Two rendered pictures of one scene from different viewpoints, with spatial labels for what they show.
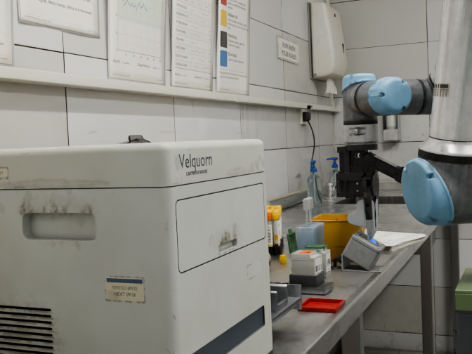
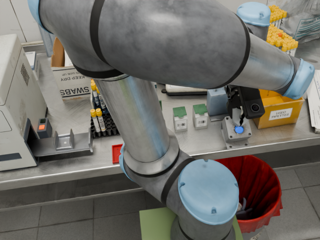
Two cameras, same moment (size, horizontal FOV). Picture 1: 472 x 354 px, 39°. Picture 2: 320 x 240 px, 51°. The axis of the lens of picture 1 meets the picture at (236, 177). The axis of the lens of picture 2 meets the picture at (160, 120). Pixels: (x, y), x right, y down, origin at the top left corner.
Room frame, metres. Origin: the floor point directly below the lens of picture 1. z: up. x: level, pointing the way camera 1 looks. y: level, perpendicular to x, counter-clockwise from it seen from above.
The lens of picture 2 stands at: (0.97, -0.78, 1.67)
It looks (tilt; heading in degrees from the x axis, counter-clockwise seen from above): 45 degrees down; 63
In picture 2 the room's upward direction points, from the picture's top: 5 degrees counter-clockwise
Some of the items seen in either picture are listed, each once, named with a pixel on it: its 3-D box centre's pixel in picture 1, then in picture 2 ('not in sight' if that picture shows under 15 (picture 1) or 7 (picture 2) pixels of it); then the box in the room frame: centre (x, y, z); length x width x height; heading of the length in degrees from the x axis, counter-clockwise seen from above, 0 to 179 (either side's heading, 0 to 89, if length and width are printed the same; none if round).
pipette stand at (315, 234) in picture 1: (311, 246); (223, 101); (1.52, -0.17, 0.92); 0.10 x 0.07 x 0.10; 159
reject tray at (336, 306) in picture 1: (322, 305); (123, 153); (1.16, -0.14, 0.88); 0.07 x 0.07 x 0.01; 67
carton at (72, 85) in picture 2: not in sight; (91, 57); (1.24, 0.29, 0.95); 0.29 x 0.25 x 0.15; 67
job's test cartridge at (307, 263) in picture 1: (306, 267); not in sight; (1.29, -0.13, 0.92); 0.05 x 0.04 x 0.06; 65
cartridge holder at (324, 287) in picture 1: (307, 282); not in sight; (1.29, -0.13, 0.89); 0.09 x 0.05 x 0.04; 65
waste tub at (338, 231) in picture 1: (341, 237); (271, 101); (1.64, -0.26, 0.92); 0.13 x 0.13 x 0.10; 69
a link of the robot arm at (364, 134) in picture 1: (360, 135); not in sight; (1.48, -0.28, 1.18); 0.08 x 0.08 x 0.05
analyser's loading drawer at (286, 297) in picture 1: (260, 307); (57, 143); (1.00, -0.03, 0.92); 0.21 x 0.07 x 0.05; 157
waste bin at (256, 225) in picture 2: not in sight; (232, 208); (1.60, -0.21, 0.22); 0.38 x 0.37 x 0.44; 157
